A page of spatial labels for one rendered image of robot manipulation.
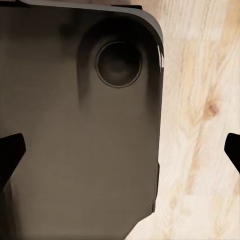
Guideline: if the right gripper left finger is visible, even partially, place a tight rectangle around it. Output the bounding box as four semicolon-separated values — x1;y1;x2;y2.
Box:
0;133;26;193

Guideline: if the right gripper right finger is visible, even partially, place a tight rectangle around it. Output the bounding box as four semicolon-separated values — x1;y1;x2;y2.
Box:
224;132;240;173

